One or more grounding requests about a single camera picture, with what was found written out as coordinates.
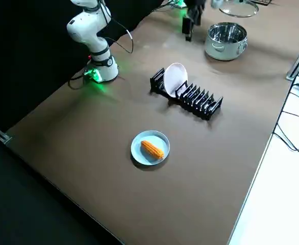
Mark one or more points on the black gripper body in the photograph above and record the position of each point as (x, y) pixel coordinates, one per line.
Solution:
(196, 5)

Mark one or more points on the glass pot lid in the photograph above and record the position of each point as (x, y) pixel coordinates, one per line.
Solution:
(241, 11)

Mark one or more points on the orange corn cob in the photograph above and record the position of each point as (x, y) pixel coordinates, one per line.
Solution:
(152, 149)

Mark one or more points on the stainless steel pot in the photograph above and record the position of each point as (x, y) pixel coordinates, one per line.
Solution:
(221, 48)

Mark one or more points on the white plate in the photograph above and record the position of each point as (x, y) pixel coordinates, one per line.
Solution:
(175, 79)

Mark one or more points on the light blue plate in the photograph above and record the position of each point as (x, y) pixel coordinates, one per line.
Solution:
(162, 141)

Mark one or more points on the black dish rack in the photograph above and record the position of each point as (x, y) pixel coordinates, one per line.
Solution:
(203, 104)

